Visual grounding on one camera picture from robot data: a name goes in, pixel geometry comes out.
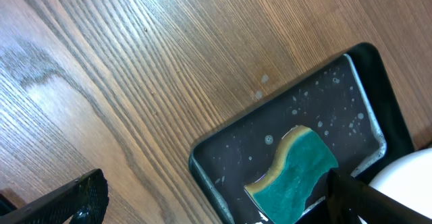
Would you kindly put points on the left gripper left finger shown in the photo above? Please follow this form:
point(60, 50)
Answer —
point(83, 200)

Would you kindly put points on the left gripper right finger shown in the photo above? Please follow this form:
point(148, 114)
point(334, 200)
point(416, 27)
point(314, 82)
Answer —
point(351, 201)

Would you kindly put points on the green yellow sponge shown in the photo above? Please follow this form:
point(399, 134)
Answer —
point(300, 160)

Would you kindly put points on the white plate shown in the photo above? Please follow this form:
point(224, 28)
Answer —
point(408, 181)

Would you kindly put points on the black water basin tray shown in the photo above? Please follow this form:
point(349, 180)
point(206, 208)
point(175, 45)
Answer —
point(349, 103)

